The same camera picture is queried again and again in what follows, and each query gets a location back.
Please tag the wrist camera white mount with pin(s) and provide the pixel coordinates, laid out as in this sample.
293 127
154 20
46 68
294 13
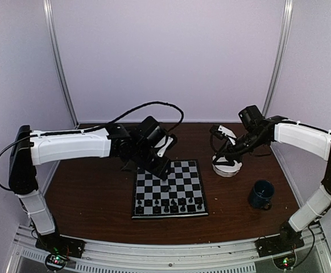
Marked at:
221 132
165 143

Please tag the aluminium frame post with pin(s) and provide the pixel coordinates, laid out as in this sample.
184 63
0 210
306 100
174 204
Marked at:
49 18
280 52

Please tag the left aluminium frame post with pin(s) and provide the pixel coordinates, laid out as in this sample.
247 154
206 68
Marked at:
49 18

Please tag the dark blue mug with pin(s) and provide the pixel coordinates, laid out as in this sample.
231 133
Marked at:
261 194

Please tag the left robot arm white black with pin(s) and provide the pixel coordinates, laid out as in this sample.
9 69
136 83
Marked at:
143 145

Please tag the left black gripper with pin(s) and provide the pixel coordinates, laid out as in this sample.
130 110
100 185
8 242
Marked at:
160 172

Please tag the black grey chessboard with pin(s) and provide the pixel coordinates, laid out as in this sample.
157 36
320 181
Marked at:
185 181

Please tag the white scalloped bowl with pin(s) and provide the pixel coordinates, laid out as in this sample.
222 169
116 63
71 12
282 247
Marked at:
225 167

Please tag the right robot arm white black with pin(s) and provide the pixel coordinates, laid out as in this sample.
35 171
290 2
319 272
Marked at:
309 142

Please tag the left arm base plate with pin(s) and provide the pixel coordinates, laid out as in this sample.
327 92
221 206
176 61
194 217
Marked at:
60 247

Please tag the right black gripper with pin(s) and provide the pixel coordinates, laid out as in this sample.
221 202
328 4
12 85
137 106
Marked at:
228 152

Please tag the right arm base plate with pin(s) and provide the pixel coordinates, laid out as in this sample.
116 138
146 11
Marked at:
273 245

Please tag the right aluminium frame post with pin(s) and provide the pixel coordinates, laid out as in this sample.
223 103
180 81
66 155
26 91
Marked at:
280 52

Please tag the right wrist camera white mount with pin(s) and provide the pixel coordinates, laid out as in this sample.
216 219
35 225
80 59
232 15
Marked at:
221 132

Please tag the aluminium front rail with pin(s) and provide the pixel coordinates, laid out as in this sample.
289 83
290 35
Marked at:
233 256

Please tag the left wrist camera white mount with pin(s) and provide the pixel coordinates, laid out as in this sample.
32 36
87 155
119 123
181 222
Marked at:
165 143

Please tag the black bishop back row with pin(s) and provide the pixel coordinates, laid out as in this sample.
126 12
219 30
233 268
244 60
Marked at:
183 208

